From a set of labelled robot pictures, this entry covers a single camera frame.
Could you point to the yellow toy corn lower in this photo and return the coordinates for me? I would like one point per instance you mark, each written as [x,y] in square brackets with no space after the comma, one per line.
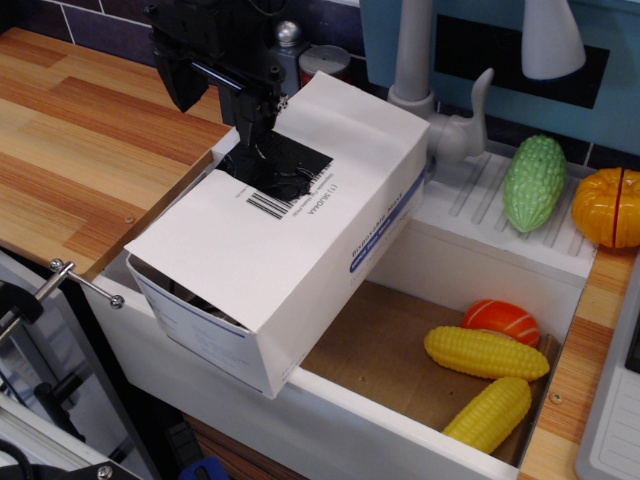
[490,417]

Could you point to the white toy sink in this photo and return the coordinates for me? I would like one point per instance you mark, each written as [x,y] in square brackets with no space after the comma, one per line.
[367,402]

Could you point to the yellow toy corn upper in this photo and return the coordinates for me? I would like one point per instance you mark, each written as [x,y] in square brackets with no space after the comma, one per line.
[484,355]

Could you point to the yellow toy corn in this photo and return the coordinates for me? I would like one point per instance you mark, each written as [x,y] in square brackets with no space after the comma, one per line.
[490,417]
[484,355]

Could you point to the red toy can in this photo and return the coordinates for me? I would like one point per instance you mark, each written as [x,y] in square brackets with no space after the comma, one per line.
[329,59]

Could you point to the orange toy salmon piece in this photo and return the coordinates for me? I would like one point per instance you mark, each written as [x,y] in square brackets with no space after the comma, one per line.
[503,318]

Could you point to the blue clamp handle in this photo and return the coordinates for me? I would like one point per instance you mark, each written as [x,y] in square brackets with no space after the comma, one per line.
[208,468]

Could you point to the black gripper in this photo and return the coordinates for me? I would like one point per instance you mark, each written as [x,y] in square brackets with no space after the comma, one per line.
[228,38]

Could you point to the white cardboard mask box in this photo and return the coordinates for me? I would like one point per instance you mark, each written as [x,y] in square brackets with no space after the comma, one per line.
[250,284]

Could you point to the grey appliance at right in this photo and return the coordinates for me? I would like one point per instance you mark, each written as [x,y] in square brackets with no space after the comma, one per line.
[609,448]

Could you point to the orange toy pumpkin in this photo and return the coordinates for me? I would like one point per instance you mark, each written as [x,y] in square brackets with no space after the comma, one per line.
[606,207]

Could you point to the green toy bitter gourd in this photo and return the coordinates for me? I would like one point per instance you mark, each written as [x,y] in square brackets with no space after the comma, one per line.
[534,182]

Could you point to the blue toy panel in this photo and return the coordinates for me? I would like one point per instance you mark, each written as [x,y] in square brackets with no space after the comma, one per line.
[441,47]

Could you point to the grey bottle silver cap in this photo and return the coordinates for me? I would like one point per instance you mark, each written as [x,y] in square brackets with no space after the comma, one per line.
[289,45]

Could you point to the white cone lamp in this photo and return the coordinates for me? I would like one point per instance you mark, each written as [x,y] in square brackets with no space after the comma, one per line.
[551,47]

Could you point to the metal black clamp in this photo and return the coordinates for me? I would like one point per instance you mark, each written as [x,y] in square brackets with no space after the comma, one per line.
[46,367]

